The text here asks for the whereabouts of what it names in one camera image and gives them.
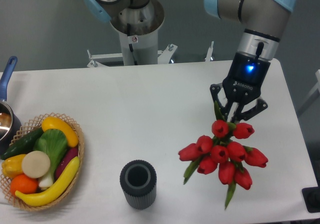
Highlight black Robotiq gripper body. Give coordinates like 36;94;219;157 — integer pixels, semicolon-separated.
222;52;271;111

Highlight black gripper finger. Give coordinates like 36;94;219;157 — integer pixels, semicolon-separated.
233;97;268;124
209;83;233;121

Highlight red tulip bouquet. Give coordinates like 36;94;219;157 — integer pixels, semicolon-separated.
178;101;269;208

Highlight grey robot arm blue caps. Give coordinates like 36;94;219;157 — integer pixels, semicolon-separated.
84;0;296;123

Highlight dark grey ribbed vase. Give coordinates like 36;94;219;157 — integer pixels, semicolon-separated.
119;159;157;210

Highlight black device at table edge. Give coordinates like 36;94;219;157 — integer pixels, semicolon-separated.
301;186;320;213

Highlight purple eggplant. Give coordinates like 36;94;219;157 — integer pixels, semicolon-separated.
54;147;78;180

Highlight yellow squash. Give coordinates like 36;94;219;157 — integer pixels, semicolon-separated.
41;116;79;148

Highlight green bok choy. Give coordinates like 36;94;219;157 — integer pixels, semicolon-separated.
33;129;68;190

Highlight woven wicker basket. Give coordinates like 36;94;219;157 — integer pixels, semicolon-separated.
0;113;85;211

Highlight beige round disc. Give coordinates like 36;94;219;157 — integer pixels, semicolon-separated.
21;150;51;179

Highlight green cucumber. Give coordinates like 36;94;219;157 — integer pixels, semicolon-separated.
0;127;44;160

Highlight yellow banana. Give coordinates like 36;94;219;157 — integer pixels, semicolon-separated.
15;156;80;207

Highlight orange fruit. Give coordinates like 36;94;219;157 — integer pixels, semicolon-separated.
10;174;38;197

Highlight yellow bell pepper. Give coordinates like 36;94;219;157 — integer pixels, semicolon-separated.
1;154;26;179

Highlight white frame at right edge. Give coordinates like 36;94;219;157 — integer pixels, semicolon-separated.
296;69;320;118

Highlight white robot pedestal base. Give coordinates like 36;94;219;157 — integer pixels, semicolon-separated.
86;0;216;69

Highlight blue handled saucepan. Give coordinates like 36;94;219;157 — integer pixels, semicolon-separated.
0;56;21;155

